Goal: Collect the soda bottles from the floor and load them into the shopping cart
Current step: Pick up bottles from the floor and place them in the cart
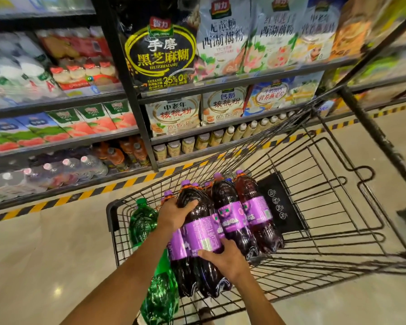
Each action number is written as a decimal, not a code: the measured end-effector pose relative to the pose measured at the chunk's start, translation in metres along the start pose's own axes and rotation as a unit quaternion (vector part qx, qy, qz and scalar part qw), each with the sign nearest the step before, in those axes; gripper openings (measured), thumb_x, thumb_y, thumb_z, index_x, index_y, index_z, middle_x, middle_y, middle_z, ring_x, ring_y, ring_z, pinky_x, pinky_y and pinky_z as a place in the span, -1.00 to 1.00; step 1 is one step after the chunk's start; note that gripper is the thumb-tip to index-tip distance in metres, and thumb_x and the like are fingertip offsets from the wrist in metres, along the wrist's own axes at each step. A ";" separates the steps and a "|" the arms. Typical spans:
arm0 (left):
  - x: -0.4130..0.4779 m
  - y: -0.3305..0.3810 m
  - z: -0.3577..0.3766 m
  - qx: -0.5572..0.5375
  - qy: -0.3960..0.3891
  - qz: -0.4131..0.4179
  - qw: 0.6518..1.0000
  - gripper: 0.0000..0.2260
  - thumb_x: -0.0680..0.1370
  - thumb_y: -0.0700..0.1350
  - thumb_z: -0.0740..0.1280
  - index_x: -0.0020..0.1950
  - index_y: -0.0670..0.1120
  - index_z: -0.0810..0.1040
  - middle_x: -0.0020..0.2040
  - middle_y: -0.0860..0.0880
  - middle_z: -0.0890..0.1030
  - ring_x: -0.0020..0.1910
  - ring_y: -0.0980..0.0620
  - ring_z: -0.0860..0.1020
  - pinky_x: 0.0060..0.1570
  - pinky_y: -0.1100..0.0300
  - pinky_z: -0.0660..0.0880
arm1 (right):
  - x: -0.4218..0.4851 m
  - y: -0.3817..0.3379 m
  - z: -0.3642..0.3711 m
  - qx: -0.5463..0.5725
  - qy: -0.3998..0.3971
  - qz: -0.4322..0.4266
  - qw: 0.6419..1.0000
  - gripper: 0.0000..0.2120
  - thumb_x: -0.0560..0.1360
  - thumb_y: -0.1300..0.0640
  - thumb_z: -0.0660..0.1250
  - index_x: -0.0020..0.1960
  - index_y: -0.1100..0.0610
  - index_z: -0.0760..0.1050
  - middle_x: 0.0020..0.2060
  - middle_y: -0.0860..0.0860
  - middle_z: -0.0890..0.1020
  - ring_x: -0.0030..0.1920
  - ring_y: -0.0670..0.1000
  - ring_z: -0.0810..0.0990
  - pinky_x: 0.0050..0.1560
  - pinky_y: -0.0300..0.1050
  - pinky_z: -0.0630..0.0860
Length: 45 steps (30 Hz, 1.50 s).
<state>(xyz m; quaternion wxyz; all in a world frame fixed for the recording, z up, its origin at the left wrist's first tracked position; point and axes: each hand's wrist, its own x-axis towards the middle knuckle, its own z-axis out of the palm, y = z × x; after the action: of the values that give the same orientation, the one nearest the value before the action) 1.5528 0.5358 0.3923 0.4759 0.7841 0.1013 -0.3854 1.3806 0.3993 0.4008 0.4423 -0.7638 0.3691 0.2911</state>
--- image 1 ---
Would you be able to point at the person's left hand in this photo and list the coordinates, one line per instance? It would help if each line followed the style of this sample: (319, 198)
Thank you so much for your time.
(174, 214)

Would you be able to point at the person's right hand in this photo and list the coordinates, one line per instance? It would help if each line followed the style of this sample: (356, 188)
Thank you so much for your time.
(228, 262)

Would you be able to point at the green soda bottle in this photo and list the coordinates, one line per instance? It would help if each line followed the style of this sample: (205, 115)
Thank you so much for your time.
(143, 223)

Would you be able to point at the person's left forearm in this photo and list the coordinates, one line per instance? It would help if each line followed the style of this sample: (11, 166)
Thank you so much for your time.
(121, 284)

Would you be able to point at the person's right forearm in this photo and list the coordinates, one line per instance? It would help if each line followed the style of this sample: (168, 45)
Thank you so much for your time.
(260, 304)

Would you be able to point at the person's right leg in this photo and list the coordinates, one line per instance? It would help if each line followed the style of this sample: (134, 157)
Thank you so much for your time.
(205, 314)

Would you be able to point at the row of orange tea bottles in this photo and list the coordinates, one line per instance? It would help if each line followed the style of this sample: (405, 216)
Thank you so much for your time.
(121, 153)

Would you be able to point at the pack of clear water bottles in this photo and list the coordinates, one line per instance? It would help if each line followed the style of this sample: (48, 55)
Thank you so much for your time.
(54, 172)

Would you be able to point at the row of pale capped jars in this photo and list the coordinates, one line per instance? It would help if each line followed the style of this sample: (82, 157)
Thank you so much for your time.
(189, 143)

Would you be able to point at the white printed food bag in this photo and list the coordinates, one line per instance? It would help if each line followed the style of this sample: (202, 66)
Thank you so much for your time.
(174, 115)
(223, 104)

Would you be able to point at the row of red juice cartons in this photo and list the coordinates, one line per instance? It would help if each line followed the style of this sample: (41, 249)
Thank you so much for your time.
(71, 123)

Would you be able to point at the black metal store shelf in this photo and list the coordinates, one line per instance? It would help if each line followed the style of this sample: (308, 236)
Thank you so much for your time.
(121, 81)

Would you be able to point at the blue white food bag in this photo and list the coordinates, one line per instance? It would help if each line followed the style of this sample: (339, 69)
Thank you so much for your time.
(277, 94)

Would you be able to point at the rows of colourful snack bags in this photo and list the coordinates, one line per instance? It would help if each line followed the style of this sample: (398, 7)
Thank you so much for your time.
(365, 30)

